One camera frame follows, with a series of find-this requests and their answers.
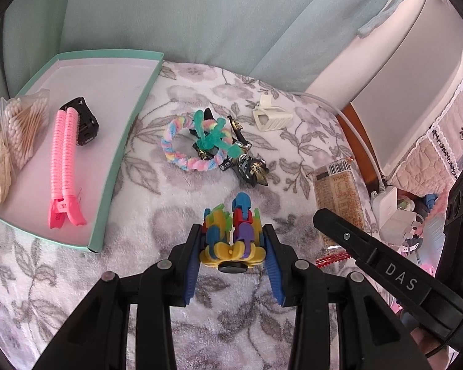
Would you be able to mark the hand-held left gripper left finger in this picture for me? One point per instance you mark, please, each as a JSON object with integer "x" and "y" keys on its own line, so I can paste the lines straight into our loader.
{"x": 191, "y": 273}

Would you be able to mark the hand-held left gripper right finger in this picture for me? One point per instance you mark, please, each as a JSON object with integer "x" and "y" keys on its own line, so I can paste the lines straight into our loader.
{"x": 276, "y": 273}

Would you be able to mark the colourful plastic block toy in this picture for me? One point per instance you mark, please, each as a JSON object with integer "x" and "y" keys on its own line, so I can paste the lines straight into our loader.
{"x": 231, "y": 235}

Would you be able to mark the tan snack packet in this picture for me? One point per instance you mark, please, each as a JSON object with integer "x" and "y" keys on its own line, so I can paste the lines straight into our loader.
{"x": 337, "y": 196}

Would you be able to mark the black and gold action figure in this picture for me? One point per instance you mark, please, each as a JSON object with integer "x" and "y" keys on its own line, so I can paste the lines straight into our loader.
{"x": 250, "y": 169}

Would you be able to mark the green plastic figure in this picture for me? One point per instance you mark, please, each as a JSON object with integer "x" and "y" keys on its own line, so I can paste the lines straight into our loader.
{"x": 208, "y": 138}

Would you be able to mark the white hair claw clip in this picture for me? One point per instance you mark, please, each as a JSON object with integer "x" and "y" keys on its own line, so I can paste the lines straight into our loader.
{"x": 272, "y": 119}

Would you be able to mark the pink hair roller clip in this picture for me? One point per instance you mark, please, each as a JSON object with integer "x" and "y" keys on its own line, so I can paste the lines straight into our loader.
{"x": 61, "y": 162}

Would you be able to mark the black hair claw clip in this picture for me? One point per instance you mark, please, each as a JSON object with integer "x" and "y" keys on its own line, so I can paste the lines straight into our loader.
{"x": 87, "y": 127}

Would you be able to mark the teal cardboard box tray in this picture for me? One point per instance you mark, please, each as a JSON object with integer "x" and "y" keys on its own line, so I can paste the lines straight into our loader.
{"x": 100, "y": 96}

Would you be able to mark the bag of cotton swabs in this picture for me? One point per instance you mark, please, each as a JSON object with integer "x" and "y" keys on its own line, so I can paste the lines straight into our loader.
{"x": 21, "y": 123}

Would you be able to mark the person's right hand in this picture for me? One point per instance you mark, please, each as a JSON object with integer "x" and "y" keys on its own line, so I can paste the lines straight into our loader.
{"x": 428, "y": 345}

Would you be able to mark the white charger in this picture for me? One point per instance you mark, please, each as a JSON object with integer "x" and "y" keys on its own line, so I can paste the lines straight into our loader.
{"x": 387, "y": 204}

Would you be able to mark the quilted lace-trimmed cloth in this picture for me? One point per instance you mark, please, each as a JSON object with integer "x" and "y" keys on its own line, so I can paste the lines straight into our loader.
{"x": 428, "y": 162}

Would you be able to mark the pale green curtain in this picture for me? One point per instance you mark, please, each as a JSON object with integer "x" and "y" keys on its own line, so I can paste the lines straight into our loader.
{"x": 216, "y": 19}

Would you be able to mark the wooden bed frame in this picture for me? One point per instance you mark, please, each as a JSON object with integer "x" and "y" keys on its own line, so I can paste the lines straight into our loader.
{"x": 360, "y": 142}

